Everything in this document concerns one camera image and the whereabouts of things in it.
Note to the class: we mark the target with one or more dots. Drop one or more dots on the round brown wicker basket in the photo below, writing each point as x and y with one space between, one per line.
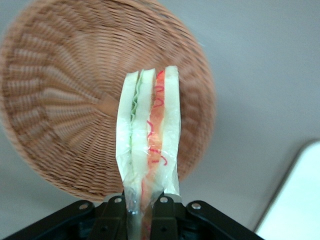
62 100

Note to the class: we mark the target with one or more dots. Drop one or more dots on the triangular sandwich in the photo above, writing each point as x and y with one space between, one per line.
147 130

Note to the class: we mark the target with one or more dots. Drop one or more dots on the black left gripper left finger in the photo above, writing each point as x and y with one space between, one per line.
110 217

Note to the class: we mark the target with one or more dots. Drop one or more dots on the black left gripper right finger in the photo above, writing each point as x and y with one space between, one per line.
163 217

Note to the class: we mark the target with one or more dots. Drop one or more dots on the cream rectangular tray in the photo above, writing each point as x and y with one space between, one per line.
295 200

